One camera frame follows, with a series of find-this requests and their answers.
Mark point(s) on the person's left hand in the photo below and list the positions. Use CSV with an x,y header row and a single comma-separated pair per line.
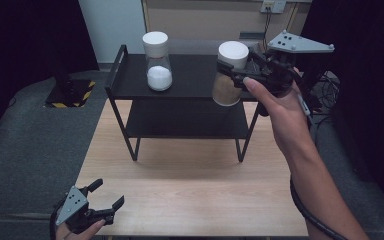
x,y
76,235

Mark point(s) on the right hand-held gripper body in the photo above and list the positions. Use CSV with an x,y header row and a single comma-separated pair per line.
x,y
296,43

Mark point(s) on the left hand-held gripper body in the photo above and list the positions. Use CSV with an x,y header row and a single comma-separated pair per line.
x,y
71,205

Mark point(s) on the white-lid jar of brown powder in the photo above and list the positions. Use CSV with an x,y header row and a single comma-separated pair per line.
x,y
225,91

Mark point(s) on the grey wall trunking piece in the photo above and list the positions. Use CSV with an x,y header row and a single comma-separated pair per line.
x,y
251,35

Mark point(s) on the person's right hand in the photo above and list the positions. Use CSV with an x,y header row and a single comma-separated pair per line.
x,y
286,116

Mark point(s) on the white-lid jar of white powder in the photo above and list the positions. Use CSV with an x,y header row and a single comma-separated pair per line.
x,y
158,75

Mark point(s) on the dark curtain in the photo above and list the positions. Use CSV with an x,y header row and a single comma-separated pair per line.
x,y
20,50
370,100

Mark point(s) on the white wall power outlet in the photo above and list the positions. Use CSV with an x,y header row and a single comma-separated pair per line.
x,y
273,6

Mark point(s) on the black two-tier metal shelf rack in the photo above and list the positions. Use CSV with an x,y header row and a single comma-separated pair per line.
x,y
186,116

